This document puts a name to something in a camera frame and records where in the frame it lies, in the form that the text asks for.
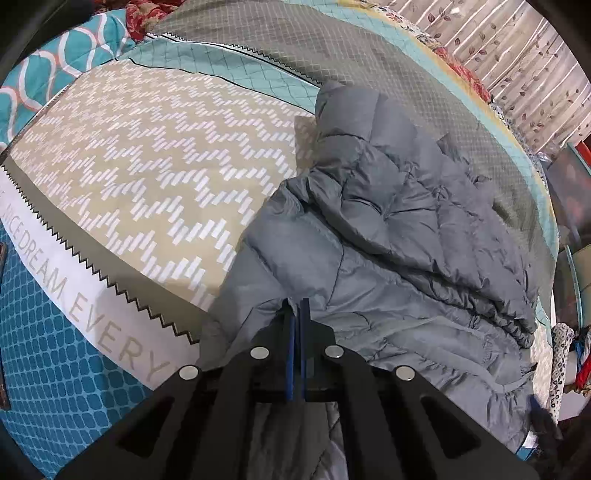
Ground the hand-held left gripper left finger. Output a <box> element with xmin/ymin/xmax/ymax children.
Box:
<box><xmin>55</xmin><ymin>298</ymin><xmax>297</xmax><ymax>480</ymax></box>

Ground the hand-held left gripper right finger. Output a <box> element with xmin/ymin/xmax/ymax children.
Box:
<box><xmin>297</xmin><ymin>298</ymin><xmax>543</xmax><ymax>480</ymax></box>

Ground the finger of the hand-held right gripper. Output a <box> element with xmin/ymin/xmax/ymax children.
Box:
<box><xmin>529</xmin><ymin>394</ymin><xmax>564</xmax><ymax>462</ymax></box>

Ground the grey puffer jacket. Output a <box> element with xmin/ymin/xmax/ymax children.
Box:
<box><xmin>198</xmin><ymin>80</ymin><xmax>541</xmax><ymax>480</ymax></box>

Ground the black white patterned cloth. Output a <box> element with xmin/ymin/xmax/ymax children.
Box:
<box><xmin>549</xmin><ymin>323</ymin><xmax>575</xmax><ymax>418</ymax></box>

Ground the patterned teal beige bedsheet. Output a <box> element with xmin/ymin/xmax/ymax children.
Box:
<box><xmin>0</xmin><ymin>0</ymin><xmax>561</xmax><ymax>480</ymax></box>

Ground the clear teal-rimmed storage box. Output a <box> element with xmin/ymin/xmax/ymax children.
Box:
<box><xmin>540</xmin><ymin>141</ymin><xmax>591</xmax><ymax>333</ymax></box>

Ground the black smartphone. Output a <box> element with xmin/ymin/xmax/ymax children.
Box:
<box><xmin>0</xmin><ymin>242</ymin><xmax>11</xmax><ymax>411</ymax></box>

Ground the leaf print curtain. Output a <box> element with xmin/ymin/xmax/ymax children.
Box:
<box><xmin>392</xmin><ymin>0</ymin><xmax>591</xmax><ymax>153</ymax></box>

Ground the red floral blanket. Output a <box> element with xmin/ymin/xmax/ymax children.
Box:
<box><xmin>117</xmin><ymin>0</ymin><xmax>185</xmax><ymax>42</ymax></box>

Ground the teal wave pattern pillow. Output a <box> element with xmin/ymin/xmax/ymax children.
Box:
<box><xmin>0</xmin><ymin>9</ymin><xmax>139</xmax><ymax>148</ymax></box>

